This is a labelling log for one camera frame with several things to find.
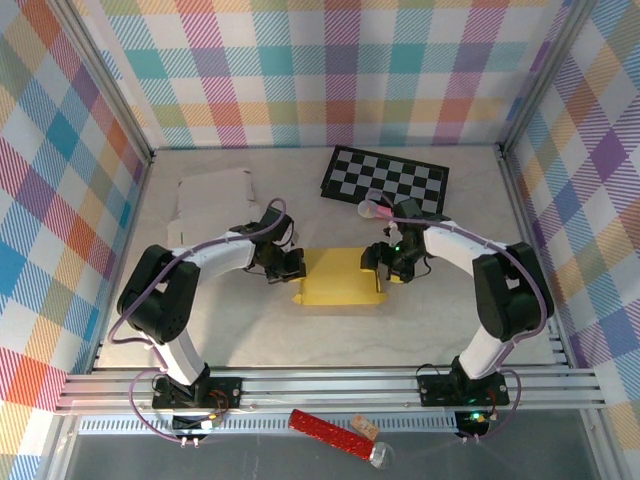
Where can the yellow and white paper box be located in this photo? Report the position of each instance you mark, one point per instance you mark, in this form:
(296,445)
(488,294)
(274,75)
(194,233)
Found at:
(335,280)

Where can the red glitter toy microphone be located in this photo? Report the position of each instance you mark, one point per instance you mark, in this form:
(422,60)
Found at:
(325,430)

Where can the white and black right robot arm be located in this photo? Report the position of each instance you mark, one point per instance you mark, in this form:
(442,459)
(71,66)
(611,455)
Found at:
(450,245)

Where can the black right controller board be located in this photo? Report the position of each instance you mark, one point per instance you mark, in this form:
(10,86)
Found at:
(475,424)

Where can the aluminium corner post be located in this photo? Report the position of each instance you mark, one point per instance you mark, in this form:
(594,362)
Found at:
(544,75)
(105,75)

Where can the black and grey checkerboard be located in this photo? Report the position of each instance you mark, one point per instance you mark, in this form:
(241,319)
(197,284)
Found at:
(390,172)

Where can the brown paper tag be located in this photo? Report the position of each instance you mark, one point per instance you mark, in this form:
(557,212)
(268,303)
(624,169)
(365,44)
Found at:
(365,426)

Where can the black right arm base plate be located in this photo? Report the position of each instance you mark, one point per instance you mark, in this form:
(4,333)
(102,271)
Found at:
(435,392)

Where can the pink toy microphone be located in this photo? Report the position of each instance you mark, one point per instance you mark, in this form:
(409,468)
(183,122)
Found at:
(369,209)

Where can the aluminium table side rail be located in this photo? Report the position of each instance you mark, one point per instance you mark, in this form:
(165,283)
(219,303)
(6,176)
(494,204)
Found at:
(526,225)
(126,250)

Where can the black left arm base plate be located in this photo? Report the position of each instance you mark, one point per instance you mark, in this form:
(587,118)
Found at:
(225,387)

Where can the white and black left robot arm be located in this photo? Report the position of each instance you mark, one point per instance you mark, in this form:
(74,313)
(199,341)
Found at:
(220,255)

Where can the aluminium front rail frame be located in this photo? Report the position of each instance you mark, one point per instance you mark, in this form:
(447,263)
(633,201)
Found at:
(325,387)

